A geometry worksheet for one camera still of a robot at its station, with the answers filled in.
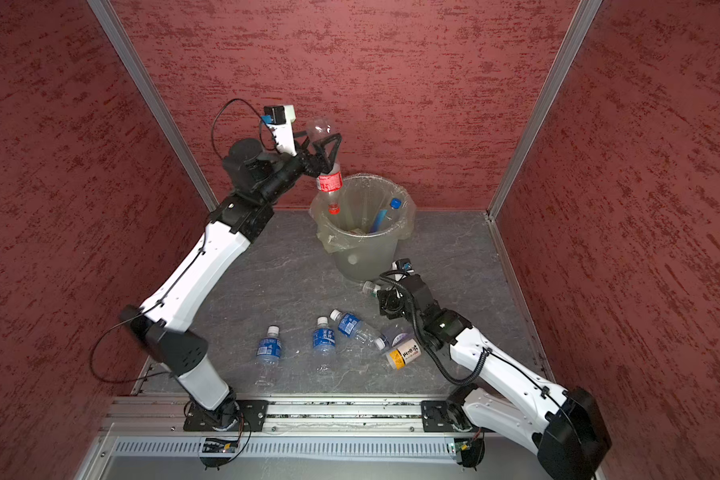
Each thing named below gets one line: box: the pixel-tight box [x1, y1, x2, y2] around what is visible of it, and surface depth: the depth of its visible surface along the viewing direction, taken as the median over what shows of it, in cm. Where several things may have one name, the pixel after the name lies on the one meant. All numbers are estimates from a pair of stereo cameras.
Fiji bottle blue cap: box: [369, 198, 403, 234], surface depth 92 cm
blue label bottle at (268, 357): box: [254, 326, 282, 388], surface depth 82 cm
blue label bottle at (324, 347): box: [312, 316, 337, 376], surface depth 85 cm
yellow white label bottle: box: [386, 339, 422, 370], surface depth 82 cm
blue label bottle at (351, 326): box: [329, 309, 379, 343], surface depth 86 cm
